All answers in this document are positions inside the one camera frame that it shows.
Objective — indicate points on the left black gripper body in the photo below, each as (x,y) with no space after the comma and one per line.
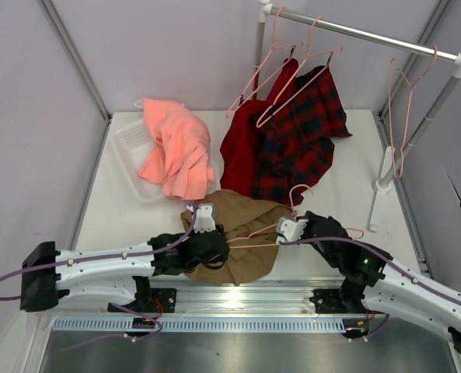
(221,241)

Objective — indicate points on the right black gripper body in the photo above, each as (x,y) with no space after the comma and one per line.
(305,226)

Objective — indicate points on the red black plaid skirt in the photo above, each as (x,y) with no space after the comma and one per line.
(298,146)

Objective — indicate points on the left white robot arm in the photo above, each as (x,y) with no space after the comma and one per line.
(47,263)

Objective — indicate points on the khaki brown skirt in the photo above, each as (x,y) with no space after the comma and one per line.
(249,227)

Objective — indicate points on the salmon pink skirt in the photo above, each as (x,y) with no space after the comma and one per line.
(179,160)

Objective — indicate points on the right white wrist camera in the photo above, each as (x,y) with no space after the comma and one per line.
(290,230)

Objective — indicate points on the pink empty wire hanger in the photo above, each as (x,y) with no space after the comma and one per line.
(394,66)

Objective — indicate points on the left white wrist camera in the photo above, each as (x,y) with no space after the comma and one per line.
(204,218)

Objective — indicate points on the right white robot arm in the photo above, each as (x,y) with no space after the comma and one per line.
(413,297)

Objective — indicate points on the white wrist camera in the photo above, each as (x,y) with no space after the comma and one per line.
(290,230)
(204,218)

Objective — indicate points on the white plastic basket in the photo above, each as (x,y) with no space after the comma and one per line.
(131,143)

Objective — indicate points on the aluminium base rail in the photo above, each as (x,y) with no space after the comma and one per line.
(192,297)

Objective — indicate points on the white slotted cable duct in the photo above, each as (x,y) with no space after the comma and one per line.
(184,324)

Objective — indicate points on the plain red skirt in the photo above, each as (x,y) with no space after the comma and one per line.
(243,141)

